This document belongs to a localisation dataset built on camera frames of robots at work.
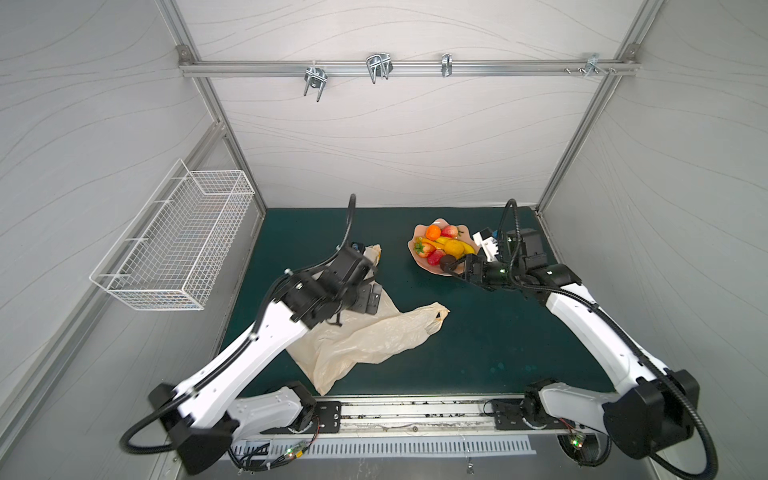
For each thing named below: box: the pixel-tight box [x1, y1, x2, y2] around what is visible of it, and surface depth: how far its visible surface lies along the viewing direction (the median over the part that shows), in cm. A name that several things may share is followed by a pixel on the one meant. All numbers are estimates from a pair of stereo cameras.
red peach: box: [440, 225, 459, 239], surface depth 107 cm
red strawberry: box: [414, 241, 436, 258], surface depth 103 cm
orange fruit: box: [425, 224, 441, 241], surface depth 107 cm
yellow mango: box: [444, 239, 465, 259], surface depth 102 cm
